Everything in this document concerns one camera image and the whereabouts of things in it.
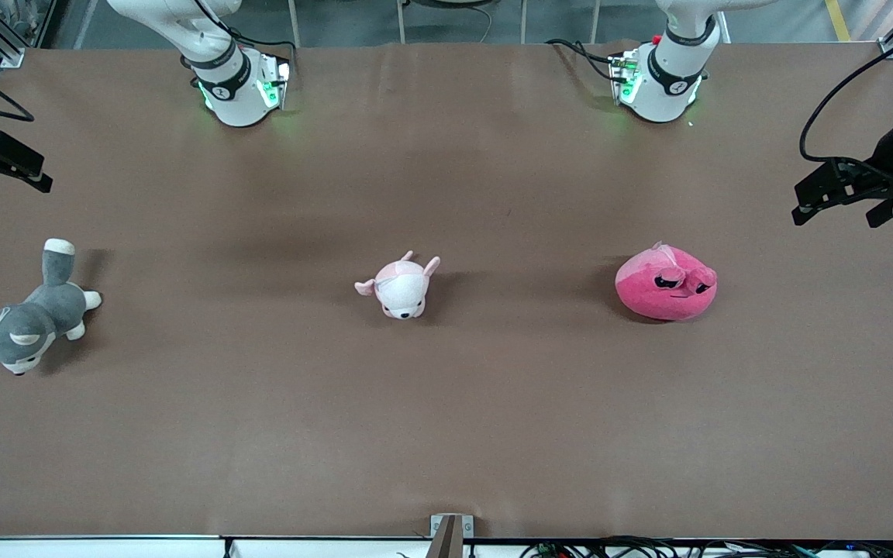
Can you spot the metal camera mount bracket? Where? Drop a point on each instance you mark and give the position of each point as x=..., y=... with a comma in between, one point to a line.
x=446, y=539

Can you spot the hot pink round plush toy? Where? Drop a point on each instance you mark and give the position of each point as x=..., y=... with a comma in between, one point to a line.
x=663, y=298

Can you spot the grey husky plush toy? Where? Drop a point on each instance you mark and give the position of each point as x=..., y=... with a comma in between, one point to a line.
x=43, y=310

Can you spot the light pink pig plush toy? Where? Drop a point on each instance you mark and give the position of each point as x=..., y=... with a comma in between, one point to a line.
x=401, y=291

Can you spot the white table edge rail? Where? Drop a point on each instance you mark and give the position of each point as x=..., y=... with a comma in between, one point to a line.
x=105, y=547

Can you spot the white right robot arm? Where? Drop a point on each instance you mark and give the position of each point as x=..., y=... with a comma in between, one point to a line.
x=237, y=93

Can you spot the white metal leg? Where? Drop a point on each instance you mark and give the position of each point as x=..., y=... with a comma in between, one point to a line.
x=294, y=23
x=401, y=23
x=595, y=23
x=724, y=29
x=525, y=23

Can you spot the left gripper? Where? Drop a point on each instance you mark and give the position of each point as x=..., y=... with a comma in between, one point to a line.
x=886, y=163

